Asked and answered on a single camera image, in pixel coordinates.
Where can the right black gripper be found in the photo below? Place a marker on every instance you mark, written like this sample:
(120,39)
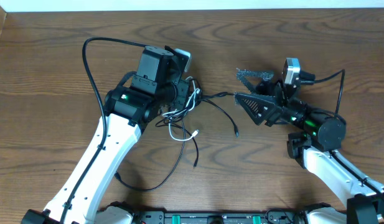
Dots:
(276,100)

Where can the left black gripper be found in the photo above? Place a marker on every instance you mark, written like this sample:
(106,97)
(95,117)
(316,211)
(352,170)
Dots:
(187,92)

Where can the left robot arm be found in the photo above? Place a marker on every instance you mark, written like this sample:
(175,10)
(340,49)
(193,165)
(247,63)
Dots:
(126,111)

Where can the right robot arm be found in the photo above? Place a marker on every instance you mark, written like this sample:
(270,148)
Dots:
(315,147)

